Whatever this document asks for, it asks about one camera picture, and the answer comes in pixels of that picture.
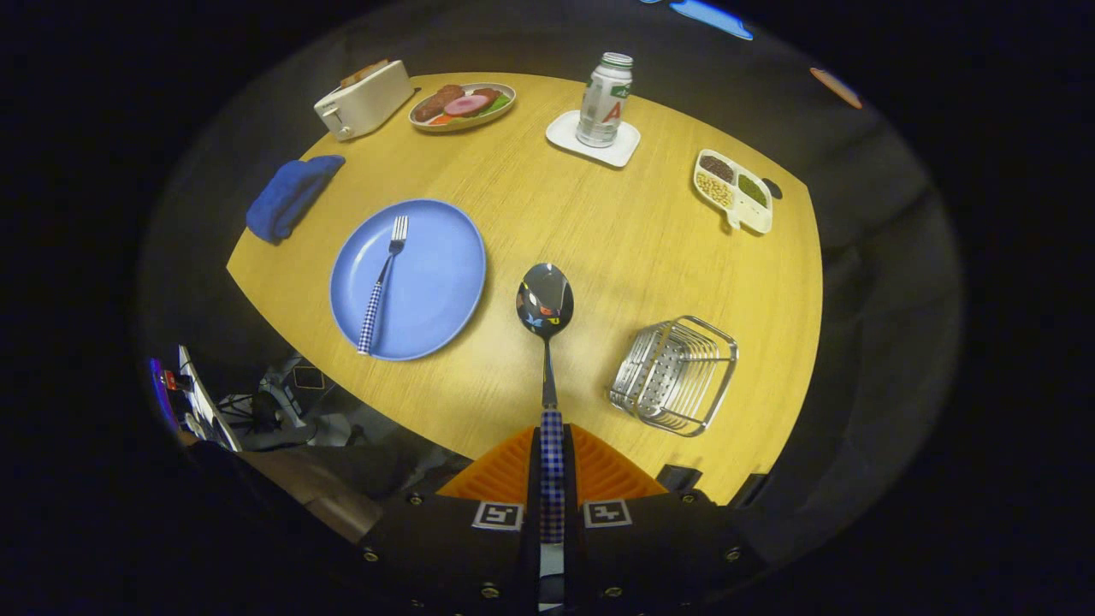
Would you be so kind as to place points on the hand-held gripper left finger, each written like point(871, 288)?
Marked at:
point(453, 556)

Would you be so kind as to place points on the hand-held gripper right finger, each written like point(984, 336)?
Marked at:
point(659, 556)

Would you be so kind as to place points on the brown leather seat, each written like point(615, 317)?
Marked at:
point(342, 488)

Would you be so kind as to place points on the blue round plate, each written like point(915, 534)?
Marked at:
point(436, 282)

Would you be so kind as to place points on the grey laptop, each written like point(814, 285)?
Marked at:
point(205, 406)

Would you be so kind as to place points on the lit computer screen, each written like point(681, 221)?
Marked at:
point(161, 389)

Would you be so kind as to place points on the white divided snack tray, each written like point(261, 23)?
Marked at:
point(733, 190)

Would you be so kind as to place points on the blue folded towel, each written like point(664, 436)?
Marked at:
point(287, 197)

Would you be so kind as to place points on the white square coaster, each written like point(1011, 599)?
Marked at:
point(620, 152)

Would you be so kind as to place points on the grey oval food plate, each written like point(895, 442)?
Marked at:
point(421, 121)

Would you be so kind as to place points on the pink ham slice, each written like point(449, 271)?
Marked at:
point(467, 105)

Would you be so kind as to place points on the brown meat slice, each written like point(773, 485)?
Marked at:
point(432, 104)

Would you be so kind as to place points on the green lettuce leaf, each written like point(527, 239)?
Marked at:
point(498, 105)

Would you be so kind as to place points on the white drink bottle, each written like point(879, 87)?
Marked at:
point(604, 103)

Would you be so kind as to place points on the white toaster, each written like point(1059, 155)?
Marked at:
point(364, 107)

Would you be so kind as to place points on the brown toast slices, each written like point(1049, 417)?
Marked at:
point(364, 73)

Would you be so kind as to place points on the black table bracket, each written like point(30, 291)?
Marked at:
point(678, 477)
point(751, 490)

